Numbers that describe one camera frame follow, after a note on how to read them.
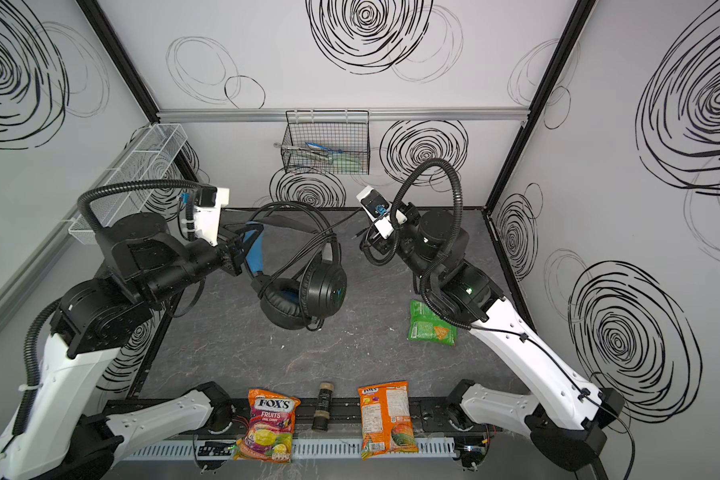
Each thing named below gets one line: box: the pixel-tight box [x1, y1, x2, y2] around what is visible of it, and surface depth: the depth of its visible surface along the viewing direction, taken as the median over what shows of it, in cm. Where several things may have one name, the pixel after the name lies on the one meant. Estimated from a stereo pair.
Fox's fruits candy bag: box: [233, 388, 301, 463], surface depth 70 cm
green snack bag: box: [407, 300, 458, 346], surface depth 88 cm
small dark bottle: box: [312, 382, 335, 432], surface depth 74 cm
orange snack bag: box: [358, 380, 419, 461], surface depth 73 cm
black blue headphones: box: [243, 218, 347, 330], surface depth 47 cm
